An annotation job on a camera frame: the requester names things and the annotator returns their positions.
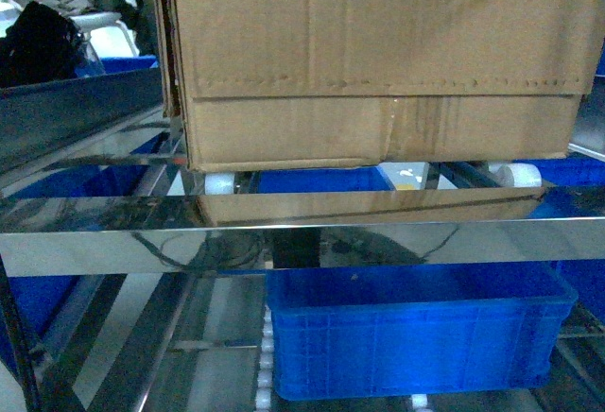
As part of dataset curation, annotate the blue plastic bin lower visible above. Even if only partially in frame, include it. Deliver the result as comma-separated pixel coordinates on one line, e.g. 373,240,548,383
266,263,578,401

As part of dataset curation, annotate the black clothing pile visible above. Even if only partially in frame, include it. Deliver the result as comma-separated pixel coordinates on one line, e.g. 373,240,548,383
1,2,85,88

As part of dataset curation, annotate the blue plastic bin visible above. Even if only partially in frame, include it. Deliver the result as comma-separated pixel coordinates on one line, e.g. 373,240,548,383
266,263,578,401
0,161,152,366

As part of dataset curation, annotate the large cardboard box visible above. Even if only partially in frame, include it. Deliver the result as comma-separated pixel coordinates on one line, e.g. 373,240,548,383
157,0,604,173

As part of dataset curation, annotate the metal roller shelf rack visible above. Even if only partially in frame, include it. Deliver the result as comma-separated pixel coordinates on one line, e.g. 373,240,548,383
0,66,605,412

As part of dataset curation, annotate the blue plastic bin left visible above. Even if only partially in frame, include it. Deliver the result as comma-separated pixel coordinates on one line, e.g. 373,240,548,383
0,161,152,366

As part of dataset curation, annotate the white roller wheel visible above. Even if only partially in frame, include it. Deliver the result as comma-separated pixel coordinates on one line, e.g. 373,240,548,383
487,162,543,188

